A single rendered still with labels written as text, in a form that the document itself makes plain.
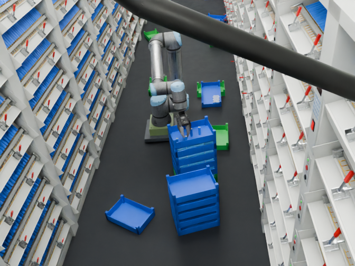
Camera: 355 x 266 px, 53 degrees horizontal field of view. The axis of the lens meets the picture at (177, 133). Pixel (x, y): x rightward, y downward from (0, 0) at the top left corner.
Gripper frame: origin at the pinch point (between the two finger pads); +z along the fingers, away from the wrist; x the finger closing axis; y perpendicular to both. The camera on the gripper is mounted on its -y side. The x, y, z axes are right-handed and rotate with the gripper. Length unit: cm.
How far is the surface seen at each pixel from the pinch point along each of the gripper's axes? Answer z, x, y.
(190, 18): -91, 31, -188
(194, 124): -0.4, -10.3, 16.9
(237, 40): -88, 26, -189
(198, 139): 3.4, -7.8, -2.4
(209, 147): 12.3, -15.4, 0.0
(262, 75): -35, -53, -11
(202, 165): 27.4, -9.5, 4.0
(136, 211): 54, 45, 8
